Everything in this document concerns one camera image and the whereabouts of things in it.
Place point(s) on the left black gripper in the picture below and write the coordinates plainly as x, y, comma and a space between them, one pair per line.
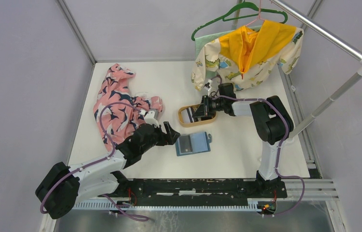
170, 138

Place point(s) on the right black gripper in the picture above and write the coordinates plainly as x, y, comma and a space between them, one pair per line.
204, 110

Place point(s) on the black credit card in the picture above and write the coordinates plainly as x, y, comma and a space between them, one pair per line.
185, 145

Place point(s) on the oval wooden tray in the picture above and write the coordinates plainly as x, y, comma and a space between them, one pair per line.
198, 123

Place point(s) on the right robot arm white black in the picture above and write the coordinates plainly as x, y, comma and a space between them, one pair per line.
272, 123

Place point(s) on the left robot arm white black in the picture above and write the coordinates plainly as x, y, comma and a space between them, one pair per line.
64, 186

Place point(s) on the grey striped credit card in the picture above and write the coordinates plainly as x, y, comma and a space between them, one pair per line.
188, 116

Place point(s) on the pink shark print garment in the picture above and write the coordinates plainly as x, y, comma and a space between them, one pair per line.
116, 110

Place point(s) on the dinosaur print yellow lined jacket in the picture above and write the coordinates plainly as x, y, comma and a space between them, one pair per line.
246, 57

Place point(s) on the light green cloth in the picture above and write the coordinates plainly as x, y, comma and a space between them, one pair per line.
200, 42

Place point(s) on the green plastic hanger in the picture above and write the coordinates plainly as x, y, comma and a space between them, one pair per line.
233, 14

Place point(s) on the metal clothes rack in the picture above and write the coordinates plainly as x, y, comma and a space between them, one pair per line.
329, 75

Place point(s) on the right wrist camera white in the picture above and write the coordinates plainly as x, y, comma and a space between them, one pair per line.
211, 88

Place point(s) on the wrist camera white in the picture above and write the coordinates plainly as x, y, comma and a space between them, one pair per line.
151, 117
211, 88

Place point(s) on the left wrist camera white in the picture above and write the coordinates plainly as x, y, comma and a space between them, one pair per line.
151, 117

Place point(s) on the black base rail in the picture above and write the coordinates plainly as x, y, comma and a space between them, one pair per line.
195, 192

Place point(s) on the pink wire hanger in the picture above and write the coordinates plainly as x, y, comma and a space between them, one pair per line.
258, 18

